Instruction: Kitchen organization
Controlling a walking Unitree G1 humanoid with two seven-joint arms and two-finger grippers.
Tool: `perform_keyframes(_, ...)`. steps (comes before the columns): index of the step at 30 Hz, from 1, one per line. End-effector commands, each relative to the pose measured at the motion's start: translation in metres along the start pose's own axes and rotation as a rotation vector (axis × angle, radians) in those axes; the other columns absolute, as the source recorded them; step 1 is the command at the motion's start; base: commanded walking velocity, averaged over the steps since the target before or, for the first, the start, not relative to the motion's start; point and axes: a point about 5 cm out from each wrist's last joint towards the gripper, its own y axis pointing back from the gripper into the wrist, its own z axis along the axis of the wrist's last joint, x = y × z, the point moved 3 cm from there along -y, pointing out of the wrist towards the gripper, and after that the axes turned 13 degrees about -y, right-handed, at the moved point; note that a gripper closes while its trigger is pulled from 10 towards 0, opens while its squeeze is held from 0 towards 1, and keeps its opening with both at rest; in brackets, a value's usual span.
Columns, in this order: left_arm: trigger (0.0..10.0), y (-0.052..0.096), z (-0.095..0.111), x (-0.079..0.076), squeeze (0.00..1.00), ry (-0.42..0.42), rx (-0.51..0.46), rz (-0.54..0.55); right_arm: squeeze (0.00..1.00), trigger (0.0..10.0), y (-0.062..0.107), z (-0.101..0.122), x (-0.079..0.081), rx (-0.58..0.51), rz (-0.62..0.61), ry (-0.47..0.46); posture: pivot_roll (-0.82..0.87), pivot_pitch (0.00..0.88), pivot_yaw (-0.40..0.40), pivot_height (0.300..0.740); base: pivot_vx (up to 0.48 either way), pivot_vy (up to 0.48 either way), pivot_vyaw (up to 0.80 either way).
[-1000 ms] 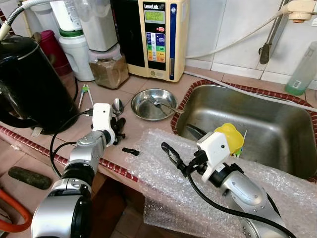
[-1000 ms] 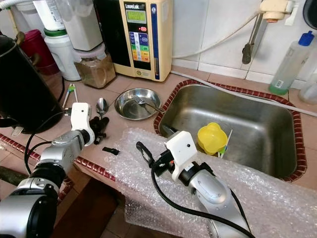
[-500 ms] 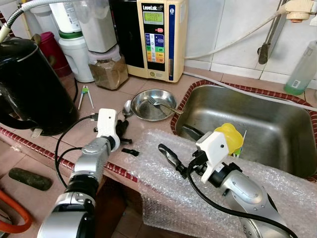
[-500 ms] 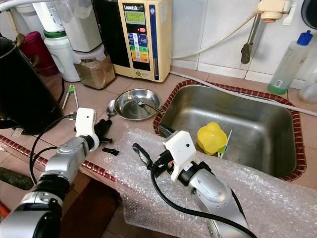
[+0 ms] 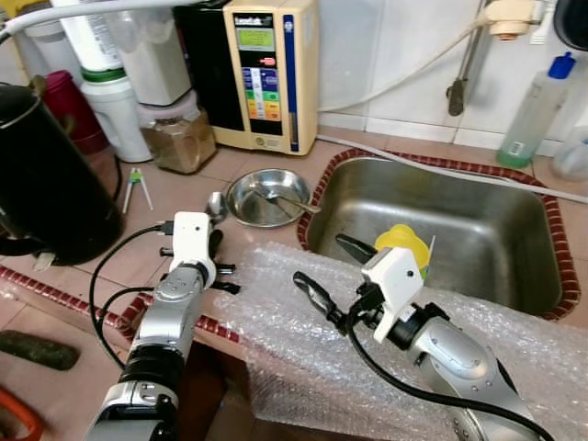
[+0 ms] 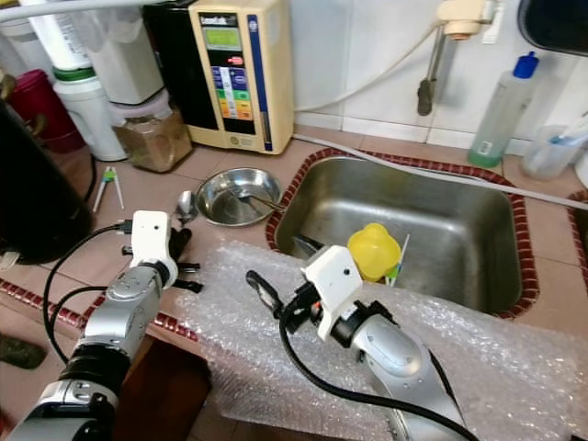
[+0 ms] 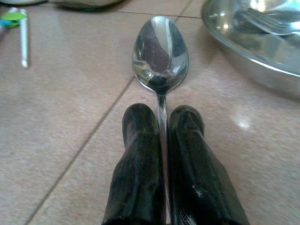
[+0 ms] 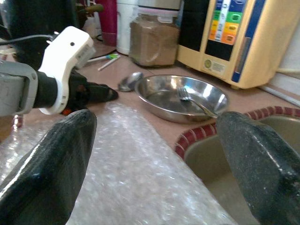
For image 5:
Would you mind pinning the maroon plastic cup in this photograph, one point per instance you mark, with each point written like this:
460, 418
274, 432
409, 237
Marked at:
69, 110

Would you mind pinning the black electric kettle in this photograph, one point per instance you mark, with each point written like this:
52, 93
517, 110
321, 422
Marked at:
46, 184

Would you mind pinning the steel spoon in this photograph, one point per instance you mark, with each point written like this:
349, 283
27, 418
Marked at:
217, 204
294, 203

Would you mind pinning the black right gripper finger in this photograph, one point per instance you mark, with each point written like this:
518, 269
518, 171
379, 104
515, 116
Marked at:
356, 248
322, 301

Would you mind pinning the dark wooden counter cabinet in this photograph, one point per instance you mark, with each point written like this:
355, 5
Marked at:
216, 395

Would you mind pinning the round steel bowl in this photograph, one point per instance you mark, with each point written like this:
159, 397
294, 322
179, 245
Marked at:
248, 211

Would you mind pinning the clear bubble wrap sheet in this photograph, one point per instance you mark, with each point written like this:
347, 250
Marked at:
303, 349

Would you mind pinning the cream black water ioniser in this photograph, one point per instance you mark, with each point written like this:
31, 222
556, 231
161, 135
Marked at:
294, 83

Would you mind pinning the beige tap head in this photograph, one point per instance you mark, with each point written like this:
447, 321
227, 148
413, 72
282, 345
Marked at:
513, 16

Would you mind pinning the clear plastic cup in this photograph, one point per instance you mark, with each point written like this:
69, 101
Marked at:
571, 161

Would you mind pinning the black pan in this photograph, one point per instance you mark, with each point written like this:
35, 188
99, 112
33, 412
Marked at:
574, 23

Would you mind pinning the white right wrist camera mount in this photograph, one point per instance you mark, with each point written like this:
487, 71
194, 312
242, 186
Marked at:
393, 280

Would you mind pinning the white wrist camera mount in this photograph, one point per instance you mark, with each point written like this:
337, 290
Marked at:
393, 280
191, 239

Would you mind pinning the grey metal tap spout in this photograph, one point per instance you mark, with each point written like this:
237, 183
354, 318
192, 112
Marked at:
457, 96

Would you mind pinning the small black clip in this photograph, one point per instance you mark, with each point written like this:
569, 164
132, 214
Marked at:
228, 287

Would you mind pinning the yellow plastic cup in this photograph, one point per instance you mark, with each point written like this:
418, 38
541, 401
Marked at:
404, 243

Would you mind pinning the white green straw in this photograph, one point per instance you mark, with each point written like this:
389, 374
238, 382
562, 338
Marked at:
430, 257

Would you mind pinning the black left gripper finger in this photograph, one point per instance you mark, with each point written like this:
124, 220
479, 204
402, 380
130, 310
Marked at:
218, 239

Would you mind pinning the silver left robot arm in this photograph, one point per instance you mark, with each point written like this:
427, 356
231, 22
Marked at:
170, 312

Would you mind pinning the stainless steel sink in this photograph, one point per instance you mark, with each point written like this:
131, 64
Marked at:
496, 220

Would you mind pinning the clear bottle blue cap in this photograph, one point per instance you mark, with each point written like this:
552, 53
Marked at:
533, 119

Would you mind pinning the dark green slipper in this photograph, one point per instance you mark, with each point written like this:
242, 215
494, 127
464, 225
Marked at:
37, 351

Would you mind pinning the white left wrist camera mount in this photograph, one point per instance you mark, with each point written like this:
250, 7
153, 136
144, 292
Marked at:
191, 239

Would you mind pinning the white green tongs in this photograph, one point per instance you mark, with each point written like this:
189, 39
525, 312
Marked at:
135, 175

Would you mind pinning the clear jar brown powder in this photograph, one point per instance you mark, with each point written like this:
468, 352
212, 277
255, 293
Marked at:
179, 147

